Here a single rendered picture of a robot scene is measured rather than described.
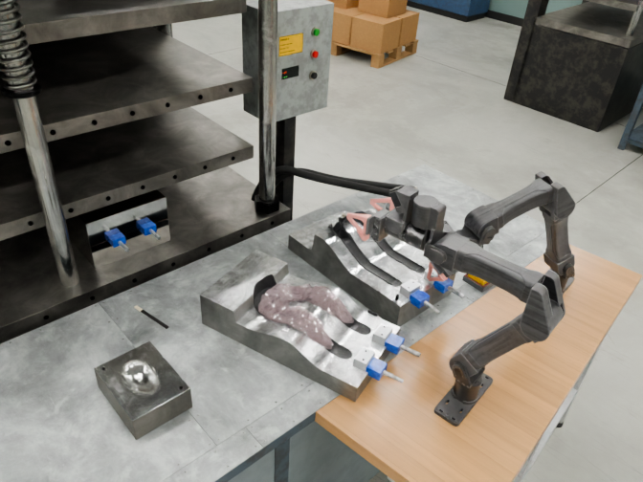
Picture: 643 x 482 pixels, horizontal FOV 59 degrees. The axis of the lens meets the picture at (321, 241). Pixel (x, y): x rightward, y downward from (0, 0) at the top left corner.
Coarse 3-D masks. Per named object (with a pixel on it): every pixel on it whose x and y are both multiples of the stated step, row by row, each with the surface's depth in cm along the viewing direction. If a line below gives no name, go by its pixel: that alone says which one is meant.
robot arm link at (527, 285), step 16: (448, 240) 130; (464, 240) 130; (448, 256) 128; (464, 256) 126; (480, 256) 125; (496, 256) 126; (464, 272) 128; (480, 272) 126; (496, 272) 123; (512, 272) 121; (528, 272) 121; (512, 288) 122; (528, 288) 118; (544, 288) 117; (560, 288) 121; (528, 304) 118; (544, 304) 116; (560, 304) 121; (528, 320) 120; (544, 320) 117; (528, 336) 122; (544, 336) 119
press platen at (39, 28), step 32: (32, 0) 159; (64, 0) 161; (96, 0) 163; (128, 0) 165; (160, 0) 167; (192, 0) 169; (224, 0) 174; (32, 32) 142; (64, 32) 147; (96, 32) 152
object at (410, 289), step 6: (408, 282) 166; (414, 282) 166; (402, 288) 165; (408, 288) 164; (414, 288) 164; (402, 294) 166; (408, 294) 164; (414, 294) 164; (420, 294) 164; (426, 294) 165; (414, 300) 163; (420, 300) 162; (426, 300) 164; (420, 306) 163; (432, 306) 162; (438, 312) 160
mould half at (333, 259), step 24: (336, 216) 203; (288, 240) 194; (312, 240) 190; (336, 240) 179; (360, 240) 182; (312, 264) 188; (336, 264) 178; (384, 264) 178; (360, 288) 173; (384, 288) 168; (432, 288) 171; (384, 312) 168; (408, 312) 167
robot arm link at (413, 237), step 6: (408, 228) 134; (414, 228) 134; (408, 234) 134; (414, 234) 133; (420, 234) 133; (426, 234) 132; (408, 240) 135; (414, 240) 133; (420, 240) 132; (426, 240) 133; (414, 246) 135; (420, 246) 133
